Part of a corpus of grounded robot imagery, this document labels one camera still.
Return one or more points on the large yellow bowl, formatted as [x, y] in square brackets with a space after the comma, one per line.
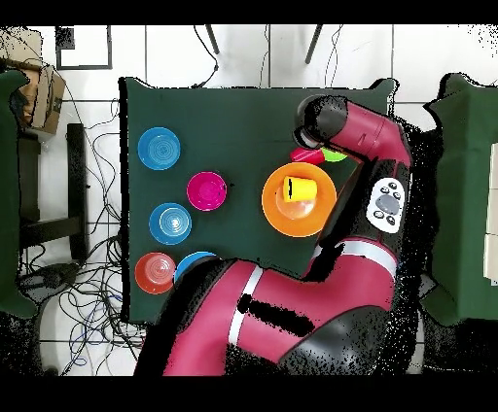
[323, 210]

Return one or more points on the black table frame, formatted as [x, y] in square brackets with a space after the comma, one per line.
[76, 190]

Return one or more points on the large blue bowl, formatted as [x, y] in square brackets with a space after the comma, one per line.
[188, 262]

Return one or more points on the orange bowl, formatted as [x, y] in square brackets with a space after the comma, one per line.
[155, 273]

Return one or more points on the green bowl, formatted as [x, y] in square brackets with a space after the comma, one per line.
[334, 156]

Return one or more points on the cardboard box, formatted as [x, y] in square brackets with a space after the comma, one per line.
[46, 101]

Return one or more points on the dark green tablecloth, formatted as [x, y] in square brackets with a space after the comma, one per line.
[233, 124]
[467, 194]
[9, 194]

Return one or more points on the black square frame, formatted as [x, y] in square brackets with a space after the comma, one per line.
[64, 39]

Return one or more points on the black stand base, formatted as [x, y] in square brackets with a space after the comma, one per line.
[52, 278]

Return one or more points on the yellow cup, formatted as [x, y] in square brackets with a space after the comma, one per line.
[301, 189]

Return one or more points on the black tripod leg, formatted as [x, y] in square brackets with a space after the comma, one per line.
[313, 44]
[213, 41]

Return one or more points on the red cup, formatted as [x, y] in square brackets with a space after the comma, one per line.
[307, 156]

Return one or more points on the pink bowl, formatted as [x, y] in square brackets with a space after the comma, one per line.
[206, 191]

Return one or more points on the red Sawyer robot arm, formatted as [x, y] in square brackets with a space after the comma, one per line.
[311, 291]

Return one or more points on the small blue bowl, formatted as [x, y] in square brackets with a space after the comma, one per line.
[170, 223]
[158, 148]

